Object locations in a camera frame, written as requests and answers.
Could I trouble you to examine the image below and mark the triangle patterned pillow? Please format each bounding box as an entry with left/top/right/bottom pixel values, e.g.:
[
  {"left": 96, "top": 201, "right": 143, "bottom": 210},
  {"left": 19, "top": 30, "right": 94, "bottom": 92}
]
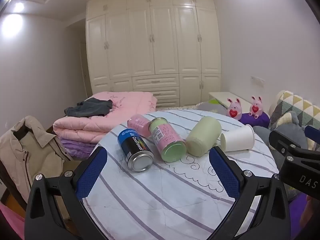
[{"left": 269, "top": 90, "right": 320, "bottom": 151}]

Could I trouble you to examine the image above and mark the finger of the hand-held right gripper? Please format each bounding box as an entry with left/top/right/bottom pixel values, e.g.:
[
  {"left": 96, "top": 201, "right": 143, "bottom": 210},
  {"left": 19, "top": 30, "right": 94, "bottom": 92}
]
[
  {"left": 269, "top": 129, "right": 302, "bottom": 161},
  {"left": 304, "top": 125, "right": 320, "bottom": 152}
]

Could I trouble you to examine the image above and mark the purple cloth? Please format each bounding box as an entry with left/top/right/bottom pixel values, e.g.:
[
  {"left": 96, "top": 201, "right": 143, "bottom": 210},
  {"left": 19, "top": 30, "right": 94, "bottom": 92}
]
[{"left": 287, "top": 192, "right": 313, "bottom": 240}]

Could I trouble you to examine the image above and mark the pale green cup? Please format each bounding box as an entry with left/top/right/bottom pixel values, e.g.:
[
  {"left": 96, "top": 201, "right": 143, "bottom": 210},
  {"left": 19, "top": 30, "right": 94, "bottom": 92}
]
[{"left": 185, "top": 116, "right": 222, "bottom": 157}]

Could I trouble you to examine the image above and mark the pink translucent cup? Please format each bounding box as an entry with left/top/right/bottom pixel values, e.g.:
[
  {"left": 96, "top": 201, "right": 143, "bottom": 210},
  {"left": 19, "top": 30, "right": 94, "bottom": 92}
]
[{"left": 127, "top": 114, "right": 152, "bottom": 138}]

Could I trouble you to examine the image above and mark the grey plush toy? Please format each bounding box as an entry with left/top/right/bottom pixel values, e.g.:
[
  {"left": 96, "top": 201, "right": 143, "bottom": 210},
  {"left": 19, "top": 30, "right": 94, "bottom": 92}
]
[{"left": 252, "top": 111, "right": 308, "bottom": 151}]

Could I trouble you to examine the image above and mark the purple folded blanket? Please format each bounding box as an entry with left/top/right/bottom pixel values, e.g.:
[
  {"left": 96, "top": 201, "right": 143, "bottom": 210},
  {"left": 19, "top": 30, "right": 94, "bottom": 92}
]
[{"left": 59, "top": 136, "right": 100, "bottom": 159}]

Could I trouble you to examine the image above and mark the cream wardrobe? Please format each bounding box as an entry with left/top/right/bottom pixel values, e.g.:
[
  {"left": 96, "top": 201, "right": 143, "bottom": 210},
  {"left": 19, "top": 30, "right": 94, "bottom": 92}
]
[{"left": 86, "top": 0, "right": 222, "bottom": 110}]

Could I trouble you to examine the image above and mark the person's right forearm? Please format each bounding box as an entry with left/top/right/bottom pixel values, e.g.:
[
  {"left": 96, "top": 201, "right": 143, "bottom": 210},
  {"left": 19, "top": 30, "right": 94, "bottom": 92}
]
[{"left": 300, "top": 195, "right": 320, "bottom": 240}]

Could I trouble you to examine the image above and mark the beige jacket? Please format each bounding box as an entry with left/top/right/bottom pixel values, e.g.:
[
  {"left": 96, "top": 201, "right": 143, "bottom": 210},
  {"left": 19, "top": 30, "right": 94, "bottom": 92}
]
[{"left": 0, "top": 116, "right": 73, "bottom": 201}]

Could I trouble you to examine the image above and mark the blue and black can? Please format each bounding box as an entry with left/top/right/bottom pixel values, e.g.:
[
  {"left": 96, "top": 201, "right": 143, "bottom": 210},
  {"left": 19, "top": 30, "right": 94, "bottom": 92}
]
[{"left": 117, "top": 129, "right": 154, "bottom": 172}]

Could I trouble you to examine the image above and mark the grey clothing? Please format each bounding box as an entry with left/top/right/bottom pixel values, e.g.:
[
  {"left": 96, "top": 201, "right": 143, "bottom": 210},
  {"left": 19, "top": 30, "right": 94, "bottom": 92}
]
[{"left": 64, "top": 98, "right": 113, "bottom": 118}]

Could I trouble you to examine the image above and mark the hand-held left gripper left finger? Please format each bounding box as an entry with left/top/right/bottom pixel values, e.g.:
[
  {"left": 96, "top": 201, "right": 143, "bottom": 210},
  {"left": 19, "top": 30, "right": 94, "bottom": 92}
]
[{"left": 24, "top": 146, "right": 108, "bottom": 240}]

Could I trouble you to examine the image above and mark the white paper cup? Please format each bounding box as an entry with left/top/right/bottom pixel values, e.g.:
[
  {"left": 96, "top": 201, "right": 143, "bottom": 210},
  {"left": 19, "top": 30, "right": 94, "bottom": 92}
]
[{"left": 220, "top": 124, "right": 255, "bottom": 152}]

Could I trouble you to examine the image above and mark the pink plush bunny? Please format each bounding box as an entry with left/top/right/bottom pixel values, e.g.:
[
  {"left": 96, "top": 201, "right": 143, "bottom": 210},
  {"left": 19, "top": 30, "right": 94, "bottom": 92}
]
[
  {"left": 249, "top": 95, "right": 264, "bottom": 119},
  {"left": 226, "top": 97, "right": 243, "bottom": 121}
]

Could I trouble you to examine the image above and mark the pink cloth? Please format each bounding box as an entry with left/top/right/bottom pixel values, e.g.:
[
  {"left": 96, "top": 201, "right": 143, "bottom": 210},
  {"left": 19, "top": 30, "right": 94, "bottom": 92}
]
[{"left": 0, "top": 202, "right": 26, "bottom": 240}]

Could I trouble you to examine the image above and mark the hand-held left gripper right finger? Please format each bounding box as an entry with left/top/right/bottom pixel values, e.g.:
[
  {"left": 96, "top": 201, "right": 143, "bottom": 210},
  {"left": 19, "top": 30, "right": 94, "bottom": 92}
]
[{"left": 209, "top": 146, "right": 292, "bottom": 240}]

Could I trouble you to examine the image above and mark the purple cushion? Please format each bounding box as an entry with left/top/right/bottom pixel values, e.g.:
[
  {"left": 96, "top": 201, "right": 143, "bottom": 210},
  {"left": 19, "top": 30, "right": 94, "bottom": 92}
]
[{"left": 239, "top": 111, "right": 271, "bottom": 129}]

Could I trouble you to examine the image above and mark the pink folded quilt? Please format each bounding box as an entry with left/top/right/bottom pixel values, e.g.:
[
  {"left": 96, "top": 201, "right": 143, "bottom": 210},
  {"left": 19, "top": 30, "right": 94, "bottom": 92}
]
[{"left": 53, "top": 91, "right": 158, "bottom": 144}]

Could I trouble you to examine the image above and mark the grey pillow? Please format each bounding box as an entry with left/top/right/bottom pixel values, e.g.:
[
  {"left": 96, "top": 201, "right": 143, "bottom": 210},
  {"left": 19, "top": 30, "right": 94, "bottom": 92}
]
[{"left": 195, "top": 101, "right": 229, "bottom": 116}]

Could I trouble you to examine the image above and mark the pink and green canister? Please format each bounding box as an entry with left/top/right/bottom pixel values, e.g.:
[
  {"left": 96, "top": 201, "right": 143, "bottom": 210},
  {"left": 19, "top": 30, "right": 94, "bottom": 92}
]
[{"left": 149, "top": 117, "right": 187, "bottom": 162}]

